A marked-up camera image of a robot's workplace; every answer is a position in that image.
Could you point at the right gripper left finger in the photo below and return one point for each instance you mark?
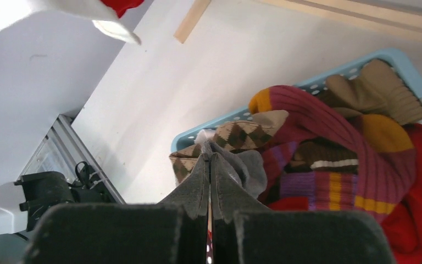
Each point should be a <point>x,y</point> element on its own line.
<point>172,231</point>

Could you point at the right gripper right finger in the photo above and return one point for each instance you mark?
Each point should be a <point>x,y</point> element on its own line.
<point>246,231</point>

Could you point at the grey sock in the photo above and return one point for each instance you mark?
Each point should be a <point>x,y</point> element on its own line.
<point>245,168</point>

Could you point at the white fluffy sock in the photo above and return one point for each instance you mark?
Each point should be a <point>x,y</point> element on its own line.
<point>103,18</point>

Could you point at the red santa sock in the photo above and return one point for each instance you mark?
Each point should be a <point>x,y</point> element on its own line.
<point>121,6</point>

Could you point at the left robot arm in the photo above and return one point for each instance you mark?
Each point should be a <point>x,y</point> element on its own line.
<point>24,201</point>

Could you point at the argyle brown sock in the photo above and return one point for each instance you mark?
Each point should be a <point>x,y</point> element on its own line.
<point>235,136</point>

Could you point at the purple striped sock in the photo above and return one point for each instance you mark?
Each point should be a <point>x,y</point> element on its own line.
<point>366,163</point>

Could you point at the red sock in basket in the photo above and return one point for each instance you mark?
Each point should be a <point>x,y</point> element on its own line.
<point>418,204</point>

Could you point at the tan ribbed sock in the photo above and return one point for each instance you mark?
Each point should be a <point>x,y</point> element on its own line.
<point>376,90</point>

